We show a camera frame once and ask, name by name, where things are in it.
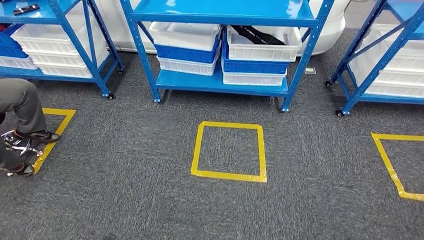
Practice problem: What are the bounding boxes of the white plastic bin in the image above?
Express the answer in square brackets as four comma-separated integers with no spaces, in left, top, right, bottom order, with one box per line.
[222,62,288,87]
[226,24,303,63]
[364,79,424,99]
[23,48,110,68]
[149,21,222,52]
[37,63,111,79]
[10,23,102,56]
[349,56,424,84]
[156,49,220,76]
[0,55,38,71]
[361,23,424,62]

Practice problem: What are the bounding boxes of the black stool chrome base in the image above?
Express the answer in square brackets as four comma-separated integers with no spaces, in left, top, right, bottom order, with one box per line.
[0,129,45,158]

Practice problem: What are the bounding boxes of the person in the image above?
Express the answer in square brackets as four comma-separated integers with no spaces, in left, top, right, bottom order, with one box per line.
[0,78,61,177]

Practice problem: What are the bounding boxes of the yellow floor tape square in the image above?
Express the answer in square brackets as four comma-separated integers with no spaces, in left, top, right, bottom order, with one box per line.
[370,132,424,202]

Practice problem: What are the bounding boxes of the black parts in bin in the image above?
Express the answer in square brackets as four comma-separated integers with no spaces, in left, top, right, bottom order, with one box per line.
[231,24,287,47]

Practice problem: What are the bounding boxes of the black metal bracket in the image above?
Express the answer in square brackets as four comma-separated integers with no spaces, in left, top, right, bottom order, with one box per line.
[12,3,41,16]

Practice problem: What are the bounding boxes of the blue plastic bin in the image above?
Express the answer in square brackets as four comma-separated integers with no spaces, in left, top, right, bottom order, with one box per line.
[221,39,291,75]
[0,23,30,60]
[153,34,222,64]

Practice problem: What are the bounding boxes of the blue metal shelf rack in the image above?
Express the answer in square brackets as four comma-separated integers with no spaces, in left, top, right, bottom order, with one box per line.
[119,0,335,114]
[0,0,125,101]
[324,0,424,117]

